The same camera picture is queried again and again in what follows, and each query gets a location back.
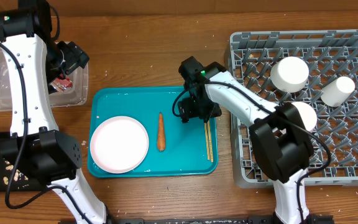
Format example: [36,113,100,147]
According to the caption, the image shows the clear plastic bin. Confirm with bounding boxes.
[0,48,88,111]

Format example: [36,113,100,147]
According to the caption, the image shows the red snack wrapper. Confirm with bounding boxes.
[50,78,73,92]

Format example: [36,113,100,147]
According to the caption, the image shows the rice and peanut scraps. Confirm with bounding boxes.
[0,150,29,189]

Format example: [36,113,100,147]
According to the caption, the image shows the brown cardboard backdrop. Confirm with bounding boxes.
[0,0,358,19]

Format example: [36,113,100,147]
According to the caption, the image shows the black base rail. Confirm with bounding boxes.
[58,215,335,224]

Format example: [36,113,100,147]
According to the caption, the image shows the grey plastic dish rack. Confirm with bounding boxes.
[225,29,358,185]

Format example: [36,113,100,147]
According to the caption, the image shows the white upside-down cup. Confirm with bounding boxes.
[321,77,356,107]

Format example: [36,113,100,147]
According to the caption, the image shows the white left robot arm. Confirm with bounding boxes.
[0,1,113,223]

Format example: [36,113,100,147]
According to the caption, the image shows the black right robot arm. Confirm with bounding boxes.
[172,57,313,223]

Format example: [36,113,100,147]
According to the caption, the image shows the teal plastic tray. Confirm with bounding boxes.
[89,86,219,178]

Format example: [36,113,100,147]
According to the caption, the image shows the pale green bowl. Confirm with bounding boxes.
[270,57,309,93]

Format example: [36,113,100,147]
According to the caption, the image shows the large pink plate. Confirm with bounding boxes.
[90,116,149,174]

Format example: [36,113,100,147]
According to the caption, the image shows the orange carrot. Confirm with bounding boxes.
[157,113,166,152]

